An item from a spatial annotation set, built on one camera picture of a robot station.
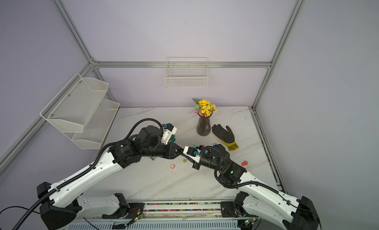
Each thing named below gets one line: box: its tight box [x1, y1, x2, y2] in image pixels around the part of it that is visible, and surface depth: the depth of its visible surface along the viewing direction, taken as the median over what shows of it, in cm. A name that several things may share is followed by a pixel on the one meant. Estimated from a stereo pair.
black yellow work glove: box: [211, 123, 240, 151], surface depth 104 cm
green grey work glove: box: [149, 134, 184, 161], surface depth 59 cm
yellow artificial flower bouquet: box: [191, 98, 218, 117], surface depth 90 cm
